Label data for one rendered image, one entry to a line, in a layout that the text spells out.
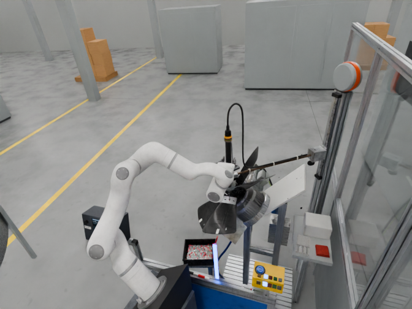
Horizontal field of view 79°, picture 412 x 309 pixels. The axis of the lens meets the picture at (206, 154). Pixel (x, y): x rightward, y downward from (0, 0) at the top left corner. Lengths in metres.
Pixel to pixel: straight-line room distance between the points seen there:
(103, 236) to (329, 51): 6.45
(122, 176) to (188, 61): 7.83
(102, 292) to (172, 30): 7.57
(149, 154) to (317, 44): 6.06
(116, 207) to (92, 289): 1.74
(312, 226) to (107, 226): 1.29
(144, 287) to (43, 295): 1.86
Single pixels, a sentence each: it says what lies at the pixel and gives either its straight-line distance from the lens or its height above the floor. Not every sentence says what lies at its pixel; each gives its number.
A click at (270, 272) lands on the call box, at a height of 1.07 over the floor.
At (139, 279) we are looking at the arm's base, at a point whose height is 1.17.
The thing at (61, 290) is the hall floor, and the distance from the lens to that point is 3.10.
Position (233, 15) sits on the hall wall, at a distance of 13.51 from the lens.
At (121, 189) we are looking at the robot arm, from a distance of 1.24.
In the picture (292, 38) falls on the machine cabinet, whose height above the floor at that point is 1.25.
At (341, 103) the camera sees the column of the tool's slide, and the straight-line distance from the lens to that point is 1.67.
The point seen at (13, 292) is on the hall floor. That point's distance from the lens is 3.37.
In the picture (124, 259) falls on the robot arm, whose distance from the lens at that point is 1.39.
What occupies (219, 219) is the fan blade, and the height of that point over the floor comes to 1.17.
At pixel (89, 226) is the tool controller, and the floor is 1.18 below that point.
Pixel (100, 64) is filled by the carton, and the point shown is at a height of 0.52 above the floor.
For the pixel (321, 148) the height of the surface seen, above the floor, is 1.42.
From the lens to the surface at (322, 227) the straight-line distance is 1.90.
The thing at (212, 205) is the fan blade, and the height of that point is 1.06.
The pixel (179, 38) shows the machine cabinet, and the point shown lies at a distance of 8.79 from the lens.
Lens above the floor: 2.33
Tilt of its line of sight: 33 degrees down
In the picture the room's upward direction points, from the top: 5 degrees counter-clockwise
